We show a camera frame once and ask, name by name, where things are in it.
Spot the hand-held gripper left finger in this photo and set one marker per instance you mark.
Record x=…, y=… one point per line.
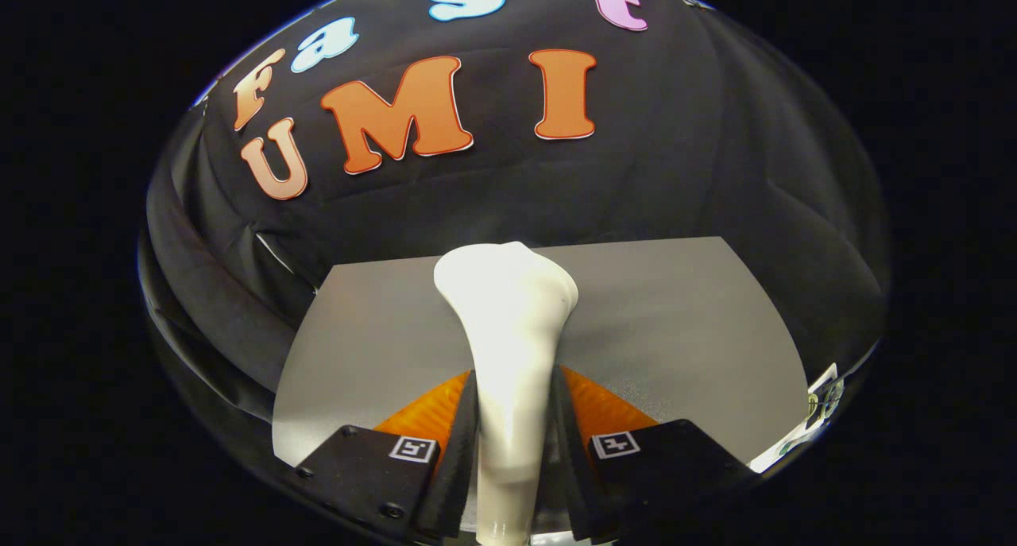
x=459, y=466

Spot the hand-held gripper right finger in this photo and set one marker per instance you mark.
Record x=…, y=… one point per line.
x=570, y=466

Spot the white garment steamer head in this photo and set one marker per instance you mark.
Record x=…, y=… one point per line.
x=508, y=347

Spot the grey cabinet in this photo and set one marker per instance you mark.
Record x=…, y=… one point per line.
x=675, y=331

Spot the white desk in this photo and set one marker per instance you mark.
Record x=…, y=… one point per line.
x=802, y=435

